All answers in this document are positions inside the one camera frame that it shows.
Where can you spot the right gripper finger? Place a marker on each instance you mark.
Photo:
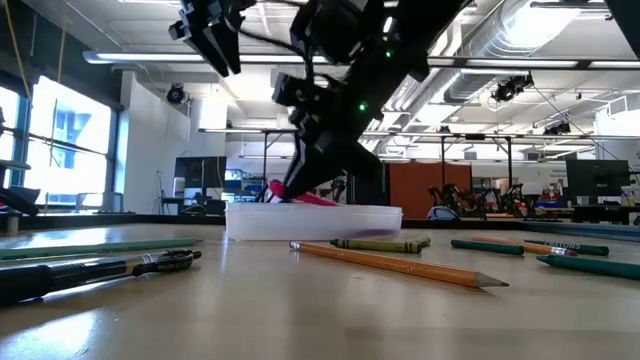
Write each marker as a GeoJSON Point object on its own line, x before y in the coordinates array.
{"type": "Point", "coordinates": [365, 167]}
{"type": "Point", "coordinates": [312, 170]}

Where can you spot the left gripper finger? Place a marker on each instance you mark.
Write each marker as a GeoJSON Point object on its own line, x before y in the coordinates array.
{"type": "Point", "coordinates": [227, 47]}
{"type": "Point", "coordinates": [210, 55]}

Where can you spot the pink highlighter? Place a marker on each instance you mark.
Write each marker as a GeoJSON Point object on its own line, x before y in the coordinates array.
{"type": "Point", "coordinates": [315, 199]}

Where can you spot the olive green crayon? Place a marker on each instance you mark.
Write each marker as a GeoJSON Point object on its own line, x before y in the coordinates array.
{"type": "Point", "coordinates": [375, 245]}

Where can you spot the orange pencil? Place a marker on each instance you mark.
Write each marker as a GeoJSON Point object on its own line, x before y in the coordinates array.
{"type": "Point", "coordinates": [400, 265]}
{"type": "Point", "coordinates": [505, 242]}

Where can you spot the dark teal marker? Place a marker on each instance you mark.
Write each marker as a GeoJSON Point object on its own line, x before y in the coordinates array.
{"type": "Point", "coordinates": [487, 247]}

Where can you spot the light blue pencil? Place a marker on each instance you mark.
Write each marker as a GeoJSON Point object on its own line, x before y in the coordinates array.
{"type": "Point", "coordinates": [100, 247]}

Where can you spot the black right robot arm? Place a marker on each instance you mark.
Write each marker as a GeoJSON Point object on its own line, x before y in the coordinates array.
{"type": "Point", "coordinates": [400, 50]}

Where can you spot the clear plastic supply box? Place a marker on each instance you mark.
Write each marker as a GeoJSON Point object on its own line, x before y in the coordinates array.
{"type": "Point", "coordinates": [310, 222]}

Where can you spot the long ceiling light bar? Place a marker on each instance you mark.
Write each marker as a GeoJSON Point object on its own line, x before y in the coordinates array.
{"type": "Point", "coordinates": [150, 57]}

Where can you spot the black computer monitor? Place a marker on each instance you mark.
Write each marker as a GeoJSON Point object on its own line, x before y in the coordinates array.
{"type": "Point", "coordinates": [597, 177]}
{"type": "Point", "coordinates": [200, 172]}

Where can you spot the black track spotlights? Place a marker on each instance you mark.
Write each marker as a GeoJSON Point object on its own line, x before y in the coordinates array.
{"type": "Point", "coordinates": [510, 89]}

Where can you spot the black pen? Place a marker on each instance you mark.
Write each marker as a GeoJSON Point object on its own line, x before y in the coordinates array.
{"type": "Point", "coordinates": [100, 270]}

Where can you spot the black ceiling camera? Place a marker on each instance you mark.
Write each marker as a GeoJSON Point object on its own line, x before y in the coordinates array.
{"type": "Point", "coordinates": [176, 94]}

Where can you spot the orange partition wall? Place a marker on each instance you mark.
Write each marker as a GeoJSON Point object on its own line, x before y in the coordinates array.
{"type": "Point", "coordinates": [420, 190]}

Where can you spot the black aluminium table frame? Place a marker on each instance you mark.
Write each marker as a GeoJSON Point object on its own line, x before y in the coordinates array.
{"type": "Point", "coordinates": [125, 220]}

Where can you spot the silver ceiling duct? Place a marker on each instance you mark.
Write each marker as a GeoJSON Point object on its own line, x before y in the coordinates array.
{"type": "Point", "coordinates": [500, 40]}

